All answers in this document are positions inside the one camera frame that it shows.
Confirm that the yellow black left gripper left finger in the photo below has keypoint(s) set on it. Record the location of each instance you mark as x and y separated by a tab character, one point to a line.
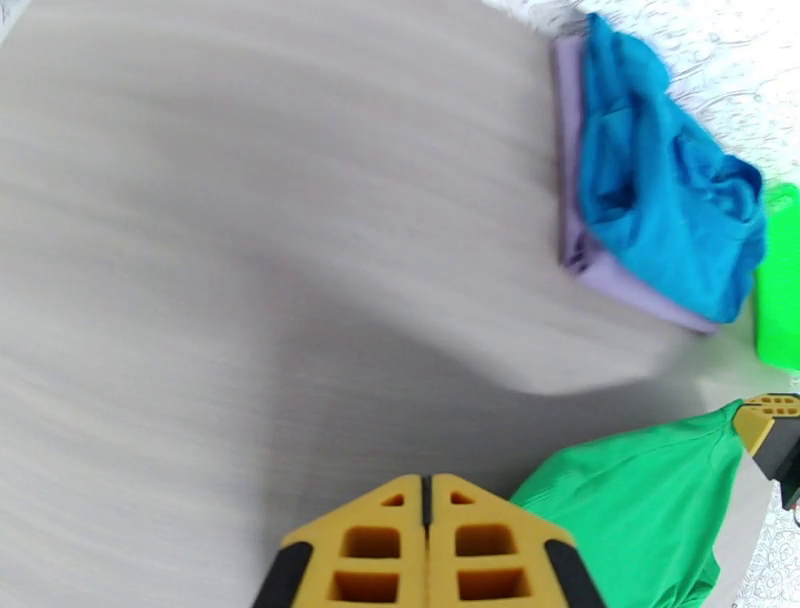
375	544

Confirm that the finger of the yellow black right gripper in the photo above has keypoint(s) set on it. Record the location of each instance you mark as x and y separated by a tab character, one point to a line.
759	425

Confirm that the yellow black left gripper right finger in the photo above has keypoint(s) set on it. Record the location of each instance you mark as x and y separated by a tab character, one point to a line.
494	544

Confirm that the green garment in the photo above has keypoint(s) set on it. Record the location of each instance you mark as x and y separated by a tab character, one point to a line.
625	519

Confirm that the blue garment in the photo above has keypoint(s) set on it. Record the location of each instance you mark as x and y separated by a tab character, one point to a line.
662	187

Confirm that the purple garment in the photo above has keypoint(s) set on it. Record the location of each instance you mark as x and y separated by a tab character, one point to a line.
572	187

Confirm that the green plastic basket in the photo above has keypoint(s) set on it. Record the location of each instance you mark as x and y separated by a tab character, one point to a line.
781	300

